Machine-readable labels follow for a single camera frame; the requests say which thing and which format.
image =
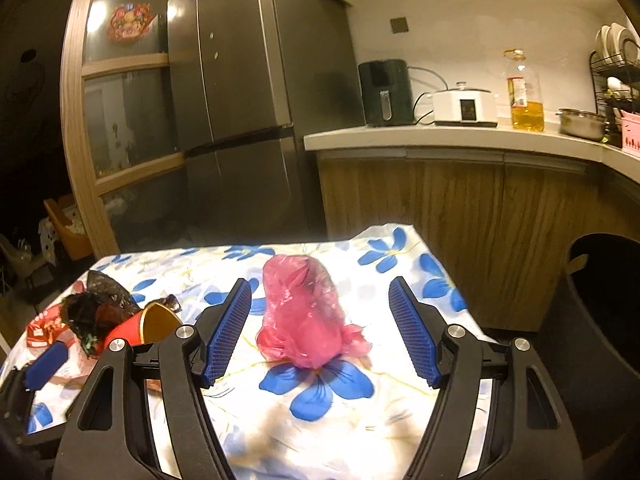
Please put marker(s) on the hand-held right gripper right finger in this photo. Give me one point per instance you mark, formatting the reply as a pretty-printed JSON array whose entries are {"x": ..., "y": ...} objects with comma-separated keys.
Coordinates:
[{"x": 415, "y": 332}]

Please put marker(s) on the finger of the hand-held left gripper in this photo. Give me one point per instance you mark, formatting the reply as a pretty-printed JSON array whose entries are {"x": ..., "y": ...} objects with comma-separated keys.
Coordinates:
[{"x": 47, "y": 365}]

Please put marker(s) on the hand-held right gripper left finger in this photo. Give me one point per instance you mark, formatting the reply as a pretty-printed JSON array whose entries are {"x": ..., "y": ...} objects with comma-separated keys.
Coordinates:
[{"x": 227, "y": 330}]

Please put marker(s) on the pink plastic bag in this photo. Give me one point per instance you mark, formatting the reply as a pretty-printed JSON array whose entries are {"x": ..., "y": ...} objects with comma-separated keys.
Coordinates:
[{"x": 305, "y": 310}]

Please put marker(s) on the black round bin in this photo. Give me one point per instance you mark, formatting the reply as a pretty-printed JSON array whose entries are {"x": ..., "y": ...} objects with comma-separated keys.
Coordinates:
[{"x": 575, "y": 350}]

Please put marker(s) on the red and white wrapper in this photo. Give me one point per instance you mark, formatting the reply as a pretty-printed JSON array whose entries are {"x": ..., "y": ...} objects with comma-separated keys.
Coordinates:
[{"x": 42, "y": 327}]

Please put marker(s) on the black plastic bag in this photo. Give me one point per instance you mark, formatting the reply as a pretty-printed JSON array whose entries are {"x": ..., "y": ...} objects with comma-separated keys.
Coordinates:
[{"x": 95, "y": 310}]

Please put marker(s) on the red paper cup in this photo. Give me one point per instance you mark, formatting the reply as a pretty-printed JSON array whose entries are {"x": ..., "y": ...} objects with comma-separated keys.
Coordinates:
[{"x": 125, "y": 332}]

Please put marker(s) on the blue floral tablecloth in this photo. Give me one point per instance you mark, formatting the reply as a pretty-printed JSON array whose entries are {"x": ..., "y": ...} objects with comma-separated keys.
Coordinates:
[{"x": 350, "y": 270}]

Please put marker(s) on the wooden chair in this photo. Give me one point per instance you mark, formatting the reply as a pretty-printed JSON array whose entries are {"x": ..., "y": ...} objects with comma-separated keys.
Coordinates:
[{"x": 70, "y": 240}]

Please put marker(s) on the grey steel refrigerator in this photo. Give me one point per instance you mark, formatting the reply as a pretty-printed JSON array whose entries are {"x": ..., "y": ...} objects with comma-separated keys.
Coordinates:
[{"x": 250, "y": 110}]

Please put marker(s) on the white electric cooker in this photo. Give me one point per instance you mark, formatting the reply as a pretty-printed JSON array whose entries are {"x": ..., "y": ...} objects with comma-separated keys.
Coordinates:
[{"x": 465, "y": 107}]

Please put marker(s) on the black air fryer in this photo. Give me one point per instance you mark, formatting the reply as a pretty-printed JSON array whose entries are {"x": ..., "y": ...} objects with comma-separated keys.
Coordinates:
[{"x": 385, "y": 90}]

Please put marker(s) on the cooking oil bottle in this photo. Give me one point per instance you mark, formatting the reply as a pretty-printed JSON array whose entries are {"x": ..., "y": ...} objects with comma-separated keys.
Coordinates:
[{"x": 525, "y": 110}]

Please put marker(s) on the wooden glass door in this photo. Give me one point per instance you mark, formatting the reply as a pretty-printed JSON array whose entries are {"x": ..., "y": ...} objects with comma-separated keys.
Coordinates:
[{"x": 75, "y": 110}]

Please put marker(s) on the steel mixing bowl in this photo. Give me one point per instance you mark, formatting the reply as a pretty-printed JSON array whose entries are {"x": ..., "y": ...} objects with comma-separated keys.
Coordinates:
[{"x": 582, "y": 125}]

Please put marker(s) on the pink utensil holder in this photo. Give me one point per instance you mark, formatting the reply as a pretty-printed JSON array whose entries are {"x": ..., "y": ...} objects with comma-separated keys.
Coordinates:
[{"x": 631, "y": 132}]

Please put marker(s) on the black dish rack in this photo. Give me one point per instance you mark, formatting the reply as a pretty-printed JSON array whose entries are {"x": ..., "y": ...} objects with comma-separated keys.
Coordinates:
[{"x": 597, "y": 80}]

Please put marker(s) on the white bowl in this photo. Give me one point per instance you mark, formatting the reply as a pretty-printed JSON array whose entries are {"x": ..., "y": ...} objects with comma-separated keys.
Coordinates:
[{"x": 619, "y": 84}]

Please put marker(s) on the red door decoration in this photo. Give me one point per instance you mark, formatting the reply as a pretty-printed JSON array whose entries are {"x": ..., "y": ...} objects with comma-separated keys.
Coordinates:
[{"x": 128, "y": 21}]

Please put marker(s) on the white plate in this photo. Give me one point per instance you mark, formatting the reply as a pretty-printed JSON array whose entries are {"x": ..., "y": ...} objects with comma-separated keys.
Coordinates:
[
  {"x": 625, "y": 42},
  {"x": 603, "y": 42}
]

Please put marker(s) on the dark wall outlet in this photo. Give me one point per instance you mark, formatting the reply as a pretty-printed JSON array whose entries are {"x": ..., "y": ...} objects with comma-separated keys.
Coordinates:
[{"x": 398, "y": 25}]

